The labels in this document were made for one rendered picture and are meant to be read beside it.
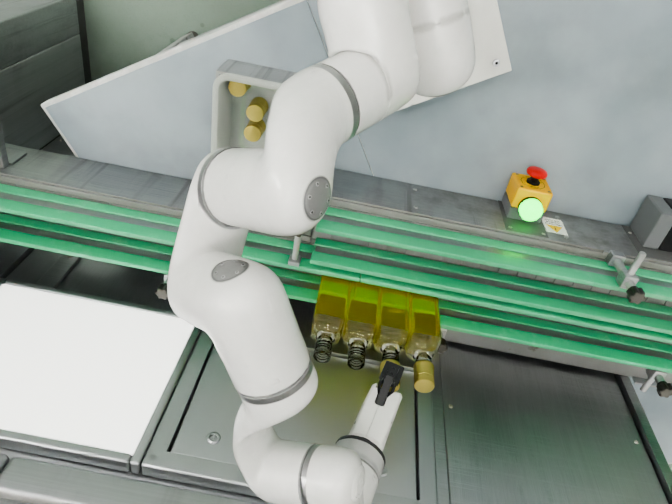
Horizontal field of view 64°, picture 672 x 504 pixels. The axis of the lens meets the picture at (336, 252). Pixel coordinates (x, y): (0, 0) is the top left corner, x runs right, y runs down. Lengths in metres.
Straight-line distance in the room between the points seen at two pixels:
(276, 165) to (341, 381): 0.65
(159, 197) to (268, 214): 0.69
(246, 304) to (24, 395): 0.62
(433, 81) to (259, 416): 0.43
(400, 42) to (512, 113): 0.55
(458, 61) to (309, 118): 0.25
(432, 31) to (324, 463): 0.51
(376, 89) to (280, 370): 0.30
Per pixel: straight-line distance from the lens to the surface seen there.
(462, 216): 1.08
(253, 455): 0.68
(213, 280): 0.52
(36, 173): 1.27
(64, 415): 1.01
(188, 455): 0.94
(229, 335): 0.51
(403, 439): 1.00
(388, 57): 0.59
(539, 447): 1.15
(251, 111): 1.06
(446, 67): 0.68
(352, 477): 0.66
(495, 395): 1.19
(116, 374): 1.05
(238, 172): 0.52
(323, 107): 0.51
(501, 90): 1.09
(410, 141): 1.11
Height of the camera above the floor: 1.77
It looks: 55 degrees down
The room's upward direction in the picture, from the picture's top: 169 degrees counter-clockwise
